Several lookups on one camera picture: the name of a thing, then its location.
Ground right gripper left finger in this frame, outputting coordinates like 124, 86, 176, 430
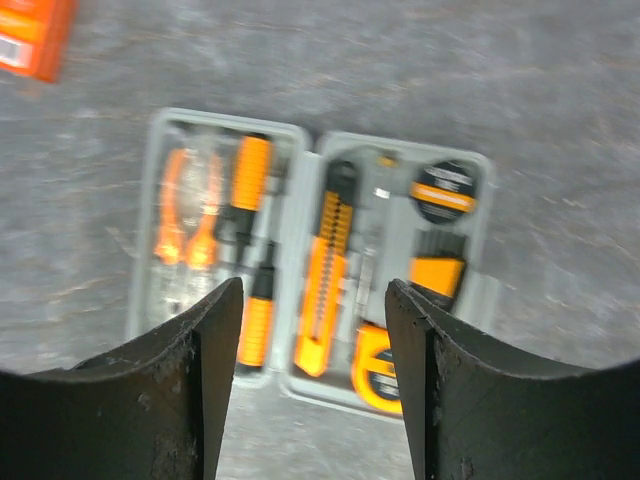
1, 278, 244, 479

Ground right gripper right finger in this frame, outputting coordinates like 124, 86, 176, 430
385, 279, 639, 479

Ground orange tape measure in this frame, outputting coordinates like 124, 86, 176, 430
351, 323, 402, 415

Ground orange handled large screwdriver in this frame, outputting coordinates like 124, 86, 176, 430
236, 240, 277, 376

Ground orange utility knife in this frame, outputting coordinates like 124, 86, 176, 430
294, 158, 359, 377

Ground orange pliers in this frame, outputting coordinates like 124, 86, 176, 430
154, 147, 225, 320

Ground grey plastic tool case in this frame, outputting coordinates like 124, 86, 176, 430
127, 108, 497, 418

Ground orange handled small screwdriver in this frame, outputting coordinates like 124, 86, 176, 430
228, 133, 273, 272

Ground hex key set orange holder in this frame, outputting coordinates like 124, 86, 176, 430
409, 228, 468, 311

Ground black electrical tape roll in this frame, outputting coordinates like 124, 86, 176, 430
409, 159, 479, 225

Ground orange red cardboard box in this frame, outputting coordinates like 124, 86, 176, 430
0, 0, 76, 83

